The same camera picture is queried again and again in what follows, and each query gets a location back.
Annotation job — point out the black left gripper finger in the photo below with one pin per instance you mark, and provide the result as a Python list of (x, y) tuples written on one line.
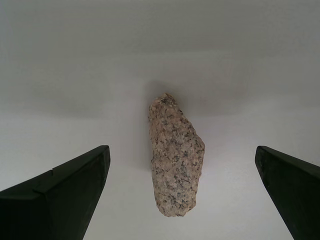
[(295, 190), (55, 205)]

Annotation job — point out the speckled pinkish granite rock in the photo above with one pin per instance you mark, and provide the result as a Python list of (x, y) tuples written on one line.
[(175, 160)]

